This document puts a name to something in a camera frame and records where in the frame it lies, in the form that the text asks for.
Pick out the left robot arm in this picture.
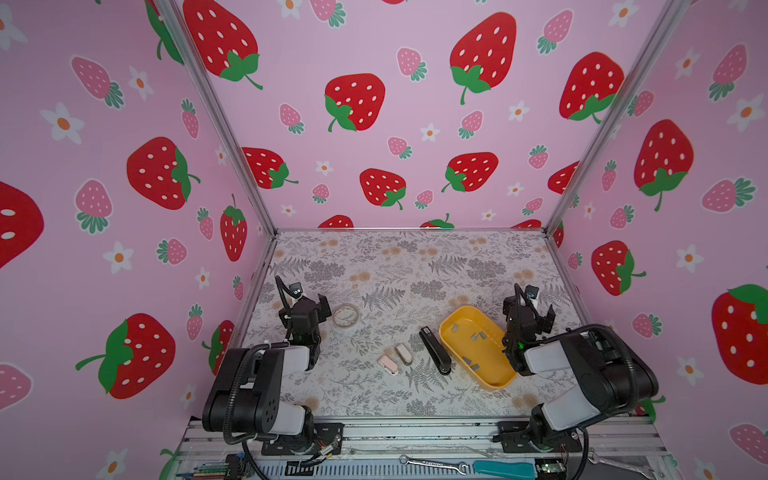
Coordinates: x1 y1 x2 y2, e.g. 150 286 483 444
202 276 332 455

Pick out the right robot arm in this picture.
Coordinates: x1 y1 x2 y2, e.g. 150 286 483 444
493 284 659 451

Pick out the teal handled tool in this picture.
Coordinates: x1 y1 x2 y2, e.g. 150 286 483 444
473 460 537 480

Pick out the yellow plastic tray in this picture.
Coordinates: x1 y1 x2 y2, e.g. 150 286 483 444
439 305 517 391

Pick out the silver wrench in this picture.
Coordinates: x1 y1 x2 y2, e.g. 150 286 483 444
399 455 470 476
588 450 656 480

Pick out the black stapler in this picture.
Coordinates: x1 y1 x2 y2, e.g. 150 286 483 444
419 326 452 375

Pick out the clear tape roll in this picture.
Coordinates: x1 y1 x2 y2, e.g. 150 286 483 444
332 304 360 329

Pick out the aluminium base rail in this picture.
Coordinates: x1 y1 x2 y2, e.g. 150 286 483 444
167 416 679 480

